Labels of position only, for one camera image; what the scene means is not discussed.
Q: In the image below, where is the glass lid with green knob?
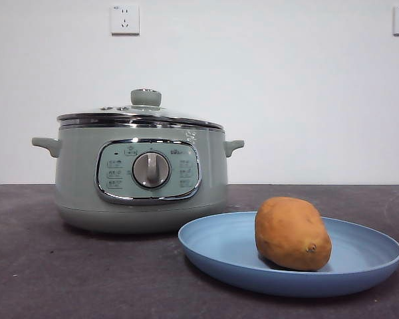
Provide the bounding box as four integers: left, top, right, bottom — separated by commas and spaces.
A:
57, 88, 224, 130

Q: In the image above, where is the brown potato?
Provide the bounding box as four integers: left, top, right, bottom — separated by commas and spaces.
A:
254, 196, 333, 272

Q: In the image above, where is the blue round plate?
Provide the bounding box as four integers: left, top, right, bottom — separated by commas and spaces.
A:
178, 211, 399, 298

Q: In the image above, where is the pale green electric steamer pot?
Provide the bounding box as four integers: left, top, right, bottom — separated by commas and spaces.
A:
31, 128, 245, 233

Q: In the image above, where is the grey round control dial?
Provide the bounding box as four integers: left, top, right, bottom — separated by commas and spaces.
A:
132, 152, 172, 189

